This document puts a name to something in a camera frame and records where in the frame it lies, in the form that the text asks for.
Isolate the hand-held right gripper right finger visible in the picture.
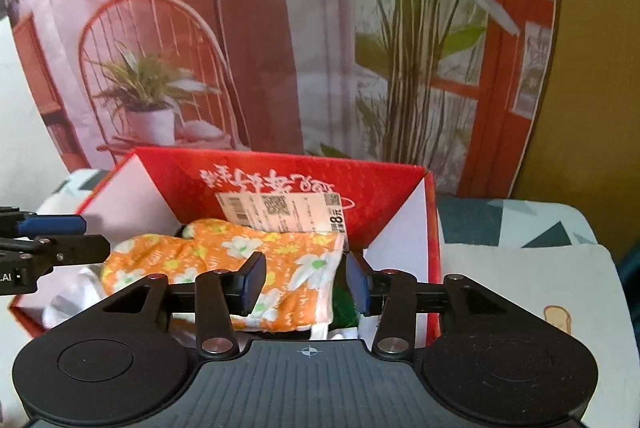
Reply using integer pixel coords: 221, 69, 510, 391
346, 252, 541, 356

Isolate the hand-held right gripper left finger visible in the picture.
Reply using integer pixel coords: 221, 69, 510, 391
100, 252, 267, 357

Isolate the orange floral oven mitt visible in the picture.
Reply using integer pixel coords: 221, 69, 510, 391
100, 192, 347, 334

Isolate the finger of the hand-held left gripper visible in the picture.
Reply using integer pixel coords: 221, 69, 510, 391
0, 234, 112, 279
0, 206, 87, 239

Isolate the green knit pouch with tassel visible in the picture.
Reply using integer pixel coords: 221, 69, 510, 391
327, 285, 362, 331

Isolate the white printed bed sheet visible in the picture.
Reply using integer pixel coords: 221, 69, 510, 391
0, 243, 630, 428

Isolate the red strawberry print box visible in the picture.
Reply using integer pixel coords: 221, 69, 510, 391
7, 147, 443, 349

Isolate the white board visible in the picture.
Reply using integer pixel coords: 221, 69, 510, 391
0, 15, 76, 209

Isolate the wall poster with chair and plants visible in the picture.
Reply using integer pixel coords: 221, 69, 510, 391
0, 0, 558, 199

